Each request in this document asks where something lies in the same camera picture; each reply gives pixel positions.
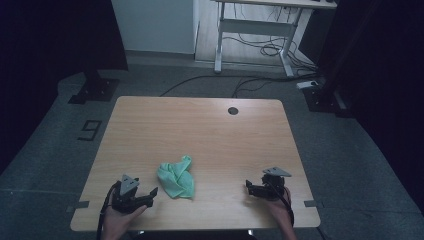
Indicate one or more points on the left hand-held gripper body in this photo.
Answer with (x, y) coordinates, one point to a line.
(125, 200)

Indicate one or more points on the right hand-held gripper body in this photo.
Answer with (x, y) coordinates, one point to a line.
(274, 188)

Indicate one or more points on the green microfibre cloth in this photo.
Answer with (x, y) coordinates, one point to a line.
(178, 181)

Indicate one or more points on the person's left hand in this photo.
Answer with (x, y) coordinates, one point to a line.
(118, 221)

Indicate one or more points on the person's right hand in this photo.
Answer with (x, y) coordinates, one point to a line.
(281, 210)

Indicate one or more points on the grey tape strip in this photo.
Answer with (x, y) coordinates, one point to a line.
(79, 205)
(312, 203)

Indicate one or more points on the black tape floor mark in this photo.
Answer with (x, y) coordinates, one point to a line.
(90, 130)

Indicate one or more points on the white power strip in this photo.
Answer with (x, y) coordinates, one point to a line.
(307, 84)

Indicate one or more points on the black stand with square base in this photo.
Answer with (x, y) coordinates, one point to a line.
(96, 90)

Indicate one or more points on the dark curtain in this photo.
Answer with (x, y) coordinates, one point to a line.
(386, 83)
(40, 60)

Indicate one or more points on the black stand with grey rail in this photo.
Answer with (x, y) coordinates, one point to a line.
(325, 100)

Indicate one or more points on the white desk frame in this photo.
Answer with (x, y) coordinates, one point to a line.
(256, 27)

